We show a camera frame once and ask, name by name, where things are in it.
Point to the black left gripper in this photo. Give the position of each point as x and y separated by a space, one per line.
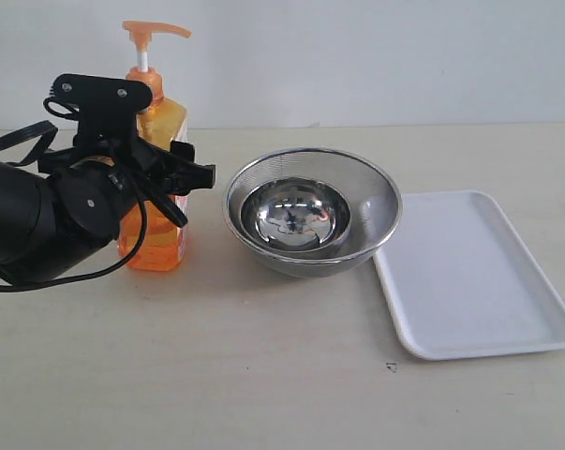
101 189

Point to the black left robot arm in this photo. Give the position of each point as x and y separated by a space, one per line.
28 226

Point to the small stainless steel bowl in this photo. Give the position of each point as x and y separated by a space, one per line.
296 215

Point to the steel mesh colander basket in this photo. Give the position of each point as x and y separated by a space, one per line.
374 199

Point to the white rectangular plastic tray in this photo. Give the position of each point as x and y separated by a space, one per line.
460 283

